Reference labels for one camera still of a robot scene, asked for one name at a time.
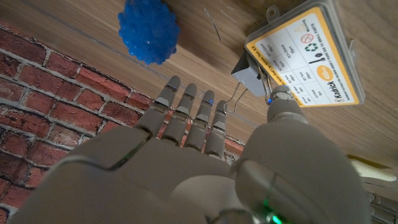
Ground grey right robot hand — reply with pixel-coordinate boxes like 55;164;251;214
9;75;373;224

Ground grey paper clamp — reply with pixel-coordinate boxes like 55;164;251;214
223;49;276;116

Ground cream sponge wedge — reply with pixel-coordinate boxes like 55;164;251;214
348;154;398;183

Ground blue spiky stress ball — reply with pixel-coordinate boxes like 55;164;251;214
117;0;181;65

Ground red brick printed backdrop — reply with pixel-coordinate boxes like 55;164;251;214
0;23;249;215

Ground small patterned flat box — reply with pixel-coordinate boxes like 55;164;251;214
244;0;366;108

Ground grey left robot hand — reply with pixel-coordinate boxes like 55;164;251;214
368;191;398;224

